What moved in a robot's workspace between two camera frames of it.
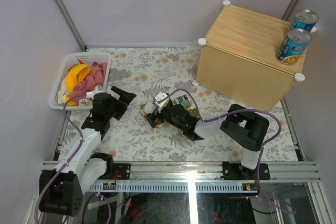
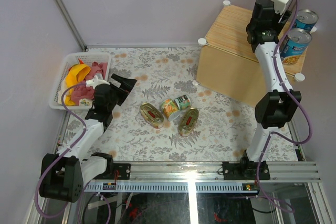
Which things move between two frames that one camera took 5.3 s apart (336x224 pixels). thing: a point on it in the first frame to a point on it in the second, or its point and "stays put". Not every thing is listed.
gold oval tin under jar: (159, 123) stays put
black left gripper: (125, 97) to (127, 84)
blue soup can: (304, 19) stays put
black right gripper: (152, 117) to (277, 27)
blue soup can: (293, 46) stays put
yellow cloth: (75, 74) stays put
